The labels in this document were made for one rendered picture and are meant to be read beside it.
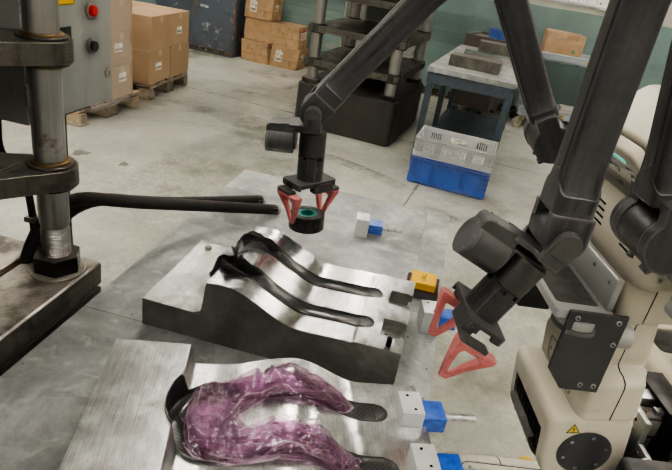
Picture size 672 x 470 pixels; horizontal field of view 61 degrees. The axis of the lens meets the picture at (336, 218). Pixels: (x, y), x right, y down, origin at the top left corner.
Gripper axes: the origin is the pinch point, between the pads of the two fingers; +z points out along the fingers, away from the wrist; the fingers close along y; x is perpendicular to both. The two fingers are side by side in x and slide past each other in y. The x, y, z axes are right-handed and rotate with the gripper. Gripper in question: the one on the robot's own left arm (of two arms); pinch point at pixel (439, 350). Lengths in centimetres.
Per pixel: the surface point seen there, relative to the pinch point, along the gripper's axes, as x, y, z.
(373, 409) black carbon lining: 0.1, -1.7, 16.3
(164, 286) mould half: -37, -28, 34
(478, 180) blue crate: 130, -323, 30
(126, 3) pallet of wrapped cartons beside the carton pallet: -159, -409, 94
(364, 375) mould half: 0.9, -13.0, 19.1
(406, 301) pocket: 6.5, -31.9, 10.7
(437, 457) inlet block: 5.9, 9.6, 9.9
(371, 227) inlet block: 4, -73, 16
